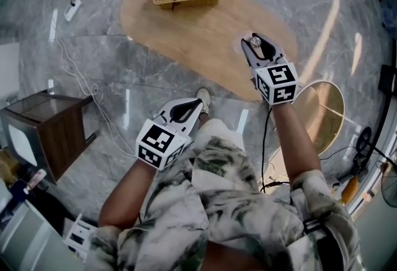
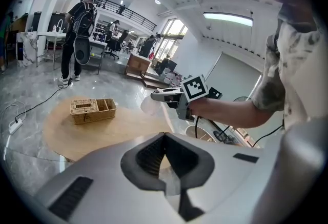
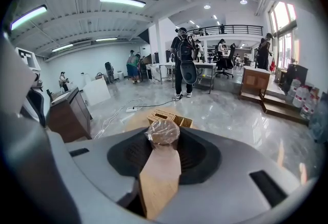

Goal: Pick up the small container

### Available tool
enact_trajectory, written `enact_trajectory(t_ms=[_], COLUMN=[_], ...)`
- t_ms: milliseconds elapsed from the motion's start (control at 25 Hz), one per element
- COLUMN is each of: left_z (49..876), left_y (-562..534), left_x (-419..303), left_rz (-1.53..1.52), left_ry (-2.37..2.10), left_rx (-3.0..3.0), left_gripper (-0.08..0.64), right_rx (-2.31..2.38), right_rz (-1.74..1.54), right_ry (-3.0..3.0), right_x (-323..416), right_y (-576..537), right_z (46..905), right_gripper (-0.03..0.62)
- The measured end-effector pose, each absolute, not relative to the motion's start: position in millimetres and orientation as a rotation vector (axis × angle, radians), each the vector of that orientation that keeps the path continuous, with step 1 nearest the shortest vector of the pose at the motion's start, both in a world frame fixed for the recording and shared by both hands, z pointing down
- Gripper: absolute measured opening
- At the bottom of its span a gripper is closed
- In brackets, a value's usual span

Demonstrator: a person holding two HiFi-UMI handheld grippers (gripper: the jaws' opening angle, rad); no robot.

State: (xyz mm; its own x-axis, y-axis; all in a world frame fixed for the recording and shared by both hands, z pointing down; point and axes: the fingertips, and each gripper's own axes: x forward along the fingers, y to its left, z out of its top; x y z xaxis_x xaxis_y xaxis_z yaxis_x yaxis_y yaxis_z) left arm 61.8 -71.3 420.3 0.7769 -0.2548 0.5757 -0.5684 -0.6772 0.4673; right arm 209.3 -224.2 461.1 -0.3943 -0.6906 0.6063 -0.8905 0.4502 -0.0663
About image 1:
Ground white flat panel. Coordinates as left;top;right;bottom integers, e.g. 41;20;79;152
0;43;21;100

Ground person's patterned shirt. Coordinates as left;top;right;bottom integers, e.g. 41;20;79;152
88;136;365;271

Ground dark wooden side cabinet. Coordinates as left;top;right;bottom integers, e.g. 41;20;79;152
0;91;100;184

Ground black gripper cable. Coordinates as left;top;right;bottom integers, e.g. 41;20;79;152
259;106;291;195

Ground wooden oval coffee table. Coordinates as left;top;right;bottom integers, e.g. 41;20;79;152
120;0;299;102

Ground small pink round object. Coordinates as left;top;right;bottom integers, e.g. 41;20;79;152
231;32;264;55

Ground white power strip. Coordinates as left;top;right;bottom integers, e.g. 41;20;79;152
64;0;83;22

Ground person's right forearm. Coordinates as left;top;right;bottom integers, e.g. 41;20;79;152
269;102;322;185

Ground black tower appliance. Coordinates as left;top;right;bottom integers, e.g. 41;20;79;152
378;64;397;91

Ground white appliance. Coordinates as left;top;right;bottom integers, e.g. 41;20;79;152
0;195;97;271

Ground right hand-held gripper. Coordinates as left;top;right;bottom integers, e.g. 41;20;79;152
241;33;299;106

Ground person's left forearm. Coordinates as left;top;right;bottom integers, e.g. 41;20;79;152
98;156;159;229

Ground white floor cable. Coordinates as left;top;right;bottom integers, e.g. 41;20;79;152
56;36;138;158

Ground pink handheld device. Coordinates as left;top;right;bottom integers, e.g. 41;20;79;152
22;169;48;195

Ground white sneaker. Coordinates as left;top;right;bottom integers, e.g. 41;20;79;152
195;87;212;114

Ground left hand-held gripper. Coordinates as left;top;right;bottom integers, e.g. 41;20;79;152
135;97;203;171

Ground orange tool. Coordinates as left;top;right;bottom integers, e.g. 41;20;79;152
340;175;360;206

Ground black pedestal fan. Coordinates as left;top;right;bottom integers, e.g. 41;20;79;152
355;126;397;209

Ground black and white shoulder strap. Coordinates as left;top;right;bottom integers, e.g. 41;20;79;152
302;210;342;271

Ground person's light shorts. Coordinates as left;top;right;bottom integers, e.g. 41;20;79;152
192;117;246;156

